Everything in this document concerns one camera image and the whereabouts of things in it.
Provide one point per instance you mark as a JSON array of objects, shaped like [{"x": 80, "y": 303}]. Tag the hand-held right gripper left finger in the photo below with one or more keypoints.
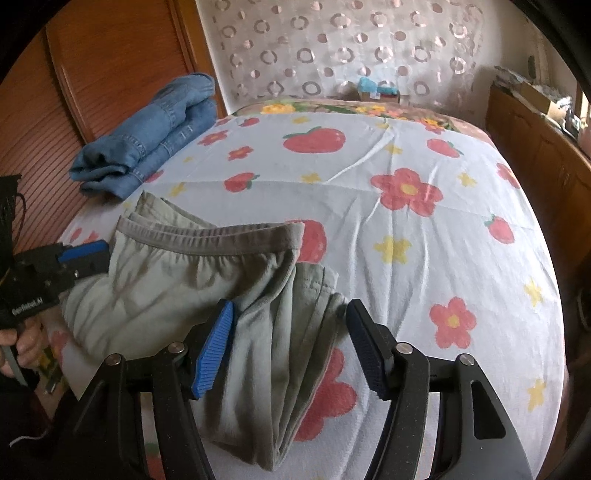
[{"x": 214, "y": 350}]

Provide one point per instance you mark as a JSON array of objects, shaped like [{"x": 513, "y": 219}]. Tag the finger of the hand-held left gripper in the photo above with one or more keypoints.
[
  {"x": 90, "y": 266},
  {"x": 85, "y": 250}
]

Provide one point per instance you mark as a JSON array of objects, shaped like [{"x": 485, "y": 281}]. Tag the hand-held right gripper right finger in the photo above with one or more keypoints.
[{"x": 367, "y": 353}]

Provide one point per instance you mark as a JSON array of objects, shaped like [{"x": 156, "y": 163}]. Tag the grey-green pants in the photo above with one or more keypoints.
[{"x": 184, "y": 286}]

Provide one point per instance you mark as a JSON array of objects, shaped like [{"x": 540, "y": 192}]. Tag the person's left hand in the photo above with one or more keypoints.
[{"x": 30, "y": 339}]

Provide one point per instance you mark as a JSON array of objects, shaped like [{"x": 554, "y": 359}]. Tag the white floral bedsheet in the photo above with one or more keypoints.
[{"x": 415, "y": 254}]

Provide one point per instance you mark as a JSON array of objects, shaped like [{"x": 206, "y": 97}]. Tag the person's dark clothing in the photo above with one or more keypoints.
[{"x": 27, "y": 415}]

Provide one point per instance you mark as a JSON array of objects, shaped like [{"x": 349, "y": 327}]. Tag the folded blue jeans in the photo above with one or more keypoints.
[{"x": 152, "y": 134}]

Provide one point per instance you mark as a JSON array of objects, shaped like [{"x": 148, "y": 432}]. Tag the wooden headboard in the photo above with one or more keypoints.
[{"x": 115, "y": 69}]

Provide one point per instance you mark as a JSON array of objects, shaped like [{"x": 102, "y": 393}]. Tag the pink floral blanket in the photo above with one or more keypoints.
[{"x": 323, "y": 107}]

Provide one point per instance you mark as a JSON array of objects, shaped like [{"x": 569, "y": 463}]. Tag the small cardboard box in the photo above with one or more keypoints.
[{"x": 385, "y": 96}]

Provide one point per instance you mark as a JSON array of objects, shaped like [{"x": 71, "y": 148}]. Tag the blue plastic packet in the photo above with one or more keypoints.
[{"x": 371, "y": 84}]

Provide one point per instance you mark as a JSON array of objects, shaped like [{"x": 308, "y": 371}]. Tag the wooden cabinet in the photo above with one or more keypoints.
[{"x": 531, "y": 138}]

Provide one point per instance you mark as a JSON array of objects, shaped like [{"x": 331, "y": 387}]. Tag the open cardboard box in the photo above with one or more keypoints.
[{"x": 538, "y": 99}]

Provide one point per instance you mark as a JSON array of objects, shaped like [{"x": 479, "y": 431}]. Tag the stack of patterned papers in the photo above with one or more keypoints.
[{"x": 512, "y": 76}]

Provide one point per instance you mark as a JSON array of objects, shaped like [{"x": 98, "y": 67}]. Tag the circle-patterned lace cloth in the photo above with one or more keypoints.
[{"x": 346, "y": 37}]

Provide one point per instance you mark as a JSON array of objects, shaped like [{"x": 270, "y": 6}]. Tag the small dark hanging ornament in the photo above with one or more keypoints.
[{"x": 531, "y": 66}]

